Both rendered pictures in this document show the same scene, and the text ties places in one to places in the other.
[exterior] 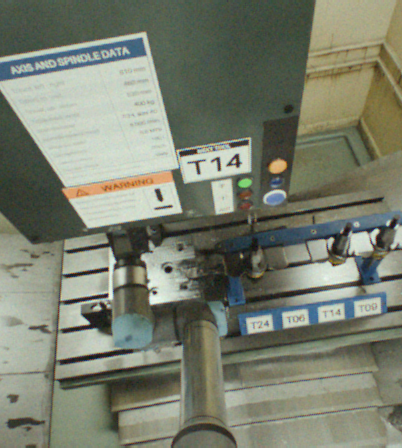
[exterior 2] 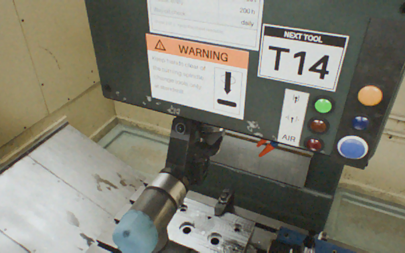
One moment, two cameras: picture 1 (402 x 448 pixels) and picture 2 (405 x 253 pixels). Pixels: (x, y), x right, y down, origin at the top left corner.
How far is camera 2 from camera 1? 26 cm
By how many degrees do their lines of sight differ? 26
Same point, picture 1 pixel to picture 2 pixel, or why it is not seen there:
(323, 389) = not seen: outside the picture
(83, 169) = (171, 15)
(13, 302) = (84, 207)
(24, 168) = not seen: outside the picture
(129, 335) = (128, 231)
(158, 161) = (240, 32)
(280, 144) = (382, 61)
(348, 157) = not seen: outside the picture
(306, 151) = not seen: outside the picture
